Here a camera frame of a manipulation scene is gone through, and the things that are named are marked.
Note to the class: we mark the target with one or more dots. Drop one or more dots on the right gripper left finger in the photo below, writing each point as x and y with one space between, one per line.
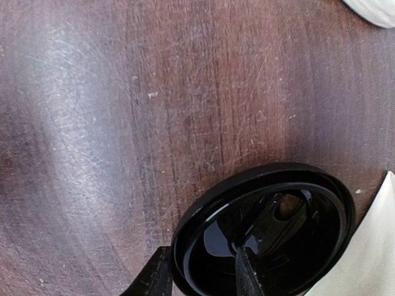
155 278

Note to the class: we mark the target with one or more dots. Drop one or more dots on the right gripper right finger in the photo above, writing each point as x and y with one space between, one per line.
247 280

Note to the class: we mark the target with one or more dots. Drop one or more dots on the black plastic cup lid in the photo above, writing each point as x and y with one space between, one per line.
296 219

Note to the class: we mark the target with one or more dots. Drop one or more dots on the blue checkered paper bag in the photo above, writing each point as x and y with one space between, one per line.
367 265

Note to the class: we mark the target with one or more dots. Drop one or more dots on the white ceramic mug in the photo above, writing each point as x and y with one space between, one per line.
377 12

